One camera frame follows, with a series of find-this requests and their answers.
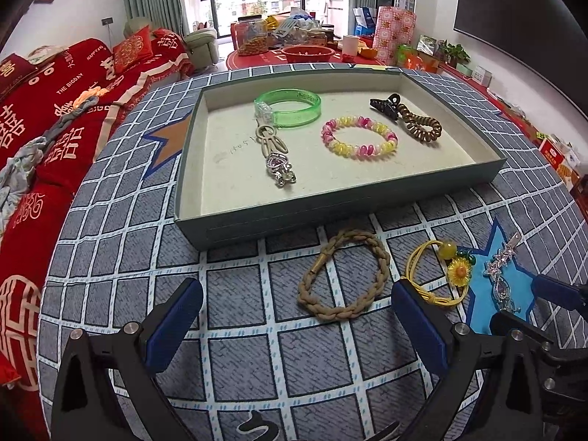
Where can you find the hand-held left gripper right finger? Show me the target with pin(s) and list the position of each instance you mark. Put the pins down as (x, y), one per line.
(420, 326)

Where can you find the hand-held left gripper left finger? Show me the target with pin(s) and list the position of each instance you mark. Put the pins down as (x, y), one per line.
(177, 319)

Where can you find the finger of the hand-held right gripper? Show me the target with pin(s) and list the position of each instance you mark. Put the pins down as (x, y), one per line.
(560, 291)
(537, 335)

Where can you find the silver star hair clip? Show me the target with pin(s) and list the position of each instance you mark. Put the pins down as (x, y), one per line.
(498, 262)

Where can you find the shallow grey-green cardboard box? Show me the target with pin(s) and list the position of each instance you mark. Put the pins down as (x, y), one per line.
(239, 183)

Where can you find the silver heart charm clip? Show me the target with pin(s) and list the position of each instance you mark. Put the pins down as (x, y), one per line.
(278, 167)

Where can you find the black claw hair clip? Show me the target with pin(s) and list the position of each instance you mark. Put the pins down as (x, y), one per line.
(385, 105)

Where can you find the green translucent bangle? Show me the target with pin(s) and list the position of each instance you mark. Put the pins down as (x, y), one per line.
(303, 115)

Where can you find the grey checked cloth with stars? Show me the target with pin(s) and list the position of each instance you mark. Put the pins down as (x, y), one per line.
(161, 285)

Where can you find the orange white snack box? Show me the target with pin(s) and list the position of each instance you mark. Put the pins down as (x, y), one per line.
(560, 158)

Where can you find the blue-grey floral blanket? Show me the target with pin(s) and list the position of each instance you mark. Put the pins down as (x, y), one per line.
(27, 161)

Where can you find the orange white cloth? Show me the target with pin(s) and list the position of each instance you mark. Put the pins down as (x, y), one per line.
(87, 97)

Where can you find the green potted plant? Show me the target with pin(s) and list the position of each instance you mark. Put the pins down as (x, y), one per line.
(455, 53)

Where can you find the sofa with red cover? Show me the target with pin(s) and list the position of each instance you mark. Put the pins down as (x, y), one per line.
(69, 78)

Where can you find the green orange gift bag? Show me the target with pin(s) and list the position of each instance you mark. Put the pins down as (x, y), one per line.
(415, 59)

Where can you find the red pillow with gold embroidery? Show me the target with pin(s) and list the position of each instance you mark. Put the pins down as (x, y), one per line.
(133, 50)

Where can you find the beige recliner armchair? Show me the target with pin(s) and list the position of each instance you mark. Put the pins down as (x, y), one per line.
(202, 46)

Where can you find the white cup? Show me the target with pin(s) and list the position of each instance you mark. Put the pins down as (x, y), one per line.
(351, 44)

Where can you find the clear snack jar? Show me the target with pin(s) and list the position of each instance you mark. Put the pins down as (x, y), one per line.
(252, 36)

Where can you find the beige sofa seat back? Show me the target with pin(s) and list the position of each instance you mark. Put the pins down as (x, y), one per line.
(137, 27)

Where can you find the red colander bowl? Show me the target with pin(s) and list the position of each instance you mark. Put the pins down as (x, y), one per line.
(307, 54)

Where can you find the red pillow with white characters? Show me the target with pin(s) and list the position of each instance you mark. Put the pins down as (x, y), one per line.
(14, 73)

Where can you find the blue white paper bag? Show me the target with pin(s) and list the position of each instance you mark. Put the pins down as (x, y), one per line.
(364, 20)

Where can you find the pile of snack packets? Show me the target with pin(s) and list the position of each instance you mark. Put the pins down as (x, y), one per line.
(298, 27)

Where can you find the black wall television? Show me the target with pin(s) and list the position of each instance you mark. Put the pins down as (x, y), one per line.
(519, 18)

